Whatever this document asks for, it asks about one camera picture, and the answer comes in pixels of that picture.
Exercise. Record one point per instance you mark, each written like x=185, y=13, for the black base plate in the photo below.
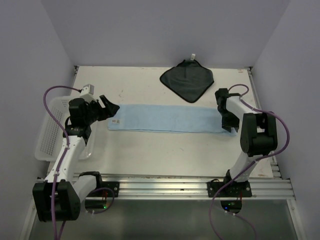
x=234, y=190
x=109, y=188

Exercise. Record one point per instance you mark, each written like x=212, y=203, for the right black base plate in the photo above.
x=234, y=190

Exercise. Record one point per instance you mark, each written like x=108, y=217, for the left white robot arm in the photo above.
x=57, y=197

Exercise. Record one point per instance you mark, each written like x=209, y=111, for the aluminium mounting rail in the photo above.
x=152, y=187

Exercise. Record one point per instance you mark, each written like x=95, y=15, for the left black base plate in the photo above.
x=109, y=188

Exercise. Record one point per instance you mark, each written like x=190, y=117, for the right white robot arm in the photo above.
x=258, y=133

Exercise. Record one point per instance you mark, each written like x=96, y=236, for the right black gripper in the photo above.
x=227, y=125

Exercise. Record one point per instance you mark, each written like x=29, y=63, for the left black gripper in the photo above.
x=110, y=109

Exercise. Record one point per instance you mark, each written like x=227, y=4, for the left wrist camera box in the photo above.
x=87, y=93

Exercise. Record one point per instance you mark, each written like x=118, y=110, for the dark grey towel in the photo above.
x=189, y=80

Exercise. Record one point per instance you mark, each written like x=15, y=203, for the white plastic basket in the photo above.
x=51, y=135

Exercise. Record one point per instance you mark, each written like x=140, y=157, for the light blue towel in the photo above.
x=168, y=119

